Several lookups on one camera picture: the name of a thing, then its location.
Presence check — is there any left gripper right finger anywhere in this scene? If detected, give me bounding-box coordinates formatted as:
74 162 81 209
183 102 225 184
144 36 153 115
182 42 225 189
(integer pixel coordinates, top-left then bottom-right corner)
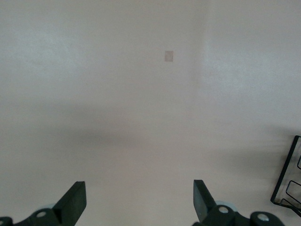
192 179 285 226

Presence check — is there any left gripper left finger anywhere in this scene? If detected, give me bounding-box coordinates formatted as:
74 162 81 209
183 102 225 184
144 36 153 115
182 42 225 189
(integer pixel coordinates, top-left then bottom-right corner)
0 181 87 226

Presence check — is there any black wire cup holder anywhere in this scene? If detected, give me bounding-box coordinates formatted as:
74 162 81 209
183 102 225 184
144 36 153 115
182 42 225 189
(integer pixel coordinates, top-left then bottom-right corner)
270 135 301 218

